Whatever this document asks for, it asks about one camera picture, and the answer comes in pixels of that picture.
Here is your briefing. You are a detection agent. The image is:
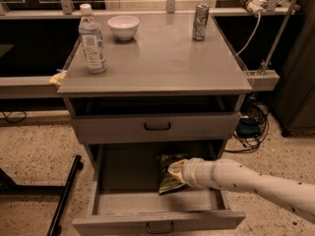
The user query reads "green jalapeno chip bag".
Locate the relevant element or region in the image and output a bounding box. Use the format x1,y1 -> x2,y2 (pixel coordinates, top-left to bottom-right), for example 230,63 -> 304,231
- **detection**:
157,153 -> 187,195

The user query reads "white power strip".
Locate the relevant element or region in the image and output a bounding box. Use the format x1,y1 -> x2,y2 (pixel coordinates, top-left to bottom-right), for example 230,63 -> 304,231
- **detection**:
238,0 -> 266,16

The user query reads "black cable loop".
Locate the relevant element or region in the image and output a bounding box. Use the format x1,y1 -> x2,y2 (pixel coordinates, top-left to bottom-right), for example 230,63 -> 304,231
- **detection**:
0,110 -> 28,124

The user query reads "grey upper drawer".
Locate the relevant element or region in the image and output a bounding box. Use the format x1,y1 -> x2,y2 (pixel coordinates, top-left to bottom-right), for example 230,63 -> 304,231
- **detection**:
71,112 -> 240,144

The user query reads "clear plastic water bottle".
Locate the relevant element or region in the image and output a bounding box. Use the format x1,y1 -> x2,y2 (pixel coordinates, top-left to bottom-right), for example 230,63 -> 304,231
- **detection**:
79,4 -> 107,74

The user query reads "black metal stand leg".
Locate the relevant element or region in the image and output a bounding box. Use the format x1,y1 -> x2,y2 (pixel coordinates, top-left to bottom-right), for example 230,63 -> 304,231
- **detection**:
0,154 -> 84,236

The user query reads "grey drawer cabinet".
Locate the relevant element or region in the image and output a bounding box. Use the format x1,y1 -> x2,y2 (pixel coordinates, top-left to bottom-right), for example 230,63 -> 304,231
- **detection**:
56,13 -> 253,149

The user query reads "white power cable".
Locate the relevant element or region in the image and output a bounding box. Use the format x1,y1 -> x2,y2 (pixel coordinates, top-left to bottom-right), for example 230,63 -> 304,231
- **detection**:
233,12 -> 262,58

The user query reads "thin metal rod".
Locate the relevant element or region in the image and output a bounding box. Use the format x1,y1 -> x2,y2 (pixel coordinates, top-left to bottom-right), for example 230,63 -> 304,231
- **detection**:
257,0 -> 297,76

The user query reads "white ceramic bowl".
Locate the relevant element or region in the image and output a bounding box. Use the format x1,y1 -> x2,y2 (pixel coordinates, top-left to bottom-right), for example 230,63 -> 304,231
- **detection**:
107,16 -> 140,40

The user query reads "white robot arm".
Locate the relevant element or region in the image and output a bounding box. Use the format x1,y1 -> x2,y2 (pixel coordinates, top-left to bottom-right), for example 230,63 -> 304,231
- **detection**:
168,157 -> 315,223

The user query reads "black floor cables bundle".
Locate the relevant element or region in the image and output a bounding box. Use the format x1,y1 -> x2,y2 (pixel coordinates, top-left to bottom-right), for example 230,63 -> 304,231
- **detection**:
223,101 -> 270,154

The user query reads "yellow tape piece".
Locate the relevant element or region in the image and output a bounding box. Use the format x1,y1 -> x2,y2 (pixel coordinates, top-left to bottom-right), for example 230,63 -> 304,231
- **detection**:
49,70 -> 67,86

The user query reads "open grey middle drawer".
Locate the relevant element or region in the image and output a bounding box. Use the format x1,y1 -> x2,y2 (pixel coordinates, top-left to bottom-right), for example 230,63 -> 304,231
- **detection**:
73,141 -> 245,236

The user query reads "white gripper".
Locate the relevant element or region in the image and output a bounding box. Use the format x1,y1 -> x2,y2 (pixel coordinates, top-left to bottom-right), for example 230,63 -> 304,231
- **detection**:
167,157 -> 214,188

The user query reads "grey metal frame rail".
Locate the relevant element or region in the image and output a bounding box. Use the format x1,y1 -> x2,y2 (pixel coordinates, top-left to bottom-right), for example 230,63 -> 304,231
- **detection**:
0,70 -> 280,99

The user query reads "silver drink can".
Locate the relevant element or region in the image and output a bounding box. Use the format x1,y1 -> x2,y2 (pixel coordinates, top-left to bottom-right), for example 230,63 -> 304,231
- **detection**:
193,3 -> 210,40

